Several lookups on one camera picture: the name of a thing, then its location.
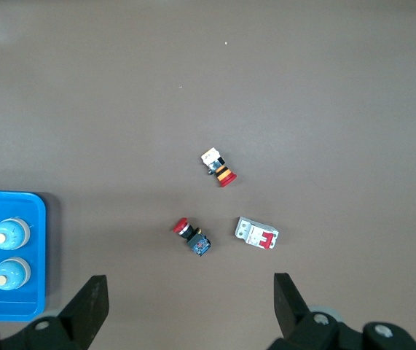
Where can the red button black blue body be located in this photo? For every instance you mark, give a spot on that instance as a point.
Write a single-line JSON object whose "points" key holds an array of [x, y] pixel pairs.
{"points": [[193, 237]]}

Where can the white red circuit breaker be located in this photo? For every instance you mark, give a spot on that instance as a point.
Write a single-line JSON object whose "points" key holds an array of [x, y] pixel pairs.
{"points": [[256, 233]]}

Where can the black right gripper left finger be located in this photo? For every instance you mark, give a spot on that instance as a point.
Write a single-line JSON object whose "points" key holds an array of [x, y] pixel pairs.
{"points": [[84, 310]]}

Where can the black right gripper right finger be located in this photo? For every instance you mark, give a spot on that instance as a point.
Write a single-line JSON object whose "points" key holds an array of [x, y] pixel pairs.
{"points": [[291, 313]]}

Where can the red button orange yellow body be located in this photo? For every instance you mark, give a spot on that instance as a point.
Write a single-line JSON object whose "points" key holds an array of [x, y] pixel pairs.
{"points": [[219, 170]]}

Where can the light blue desk bell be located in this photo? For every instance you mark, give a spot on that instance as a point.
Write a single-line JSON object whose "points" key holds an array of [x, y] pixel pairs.
{"points": [[11, 234], [11, 274]]}

